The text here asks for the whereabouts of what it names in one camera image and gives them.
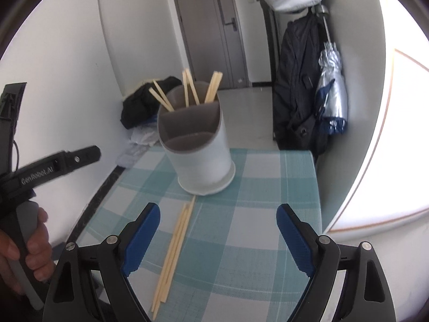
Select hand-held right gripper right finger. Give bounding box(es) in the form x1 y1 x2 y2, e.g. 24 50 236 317
275 203 396 322

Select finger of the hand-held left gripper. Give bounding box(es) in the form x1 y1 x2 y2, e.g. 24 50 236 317
55 145 102 176

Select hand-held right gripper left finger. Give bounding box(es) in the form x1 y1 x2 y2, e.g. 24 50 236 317
43 202 161 322

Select white chopstick holder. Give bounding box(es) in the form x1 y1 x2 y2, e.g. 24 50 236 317
157 82 236 196

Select person's left hand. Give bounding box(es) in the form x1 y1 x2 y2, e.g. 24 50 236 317
0 207 56 296

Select teal checkered tablecloth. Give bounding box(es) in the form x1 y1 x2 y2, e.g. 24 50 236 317
75 148 324 322

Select white plastic bags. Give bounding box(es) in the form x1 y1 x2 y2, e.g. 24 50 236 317
117 117 161 168

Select black cloth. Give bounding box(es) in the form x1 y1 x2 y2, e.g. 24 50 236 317
120 76 183 130

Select black backpack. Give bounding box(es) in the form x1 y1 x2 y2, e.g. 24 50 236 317
272 15 331 155

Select silver and blue folded umbrella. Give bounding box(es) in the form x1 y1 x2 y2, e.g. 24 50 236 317
315 5 349 136

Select grey door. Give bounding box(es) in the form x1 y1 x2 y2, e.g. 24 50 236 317
170 0 251 91

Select thin black cable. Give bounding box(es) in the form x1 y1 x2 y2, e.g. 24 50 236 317
10 139 21 171

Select metal wall hook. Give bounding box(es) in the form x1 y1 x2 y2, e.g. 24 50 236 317
310 3 331 19

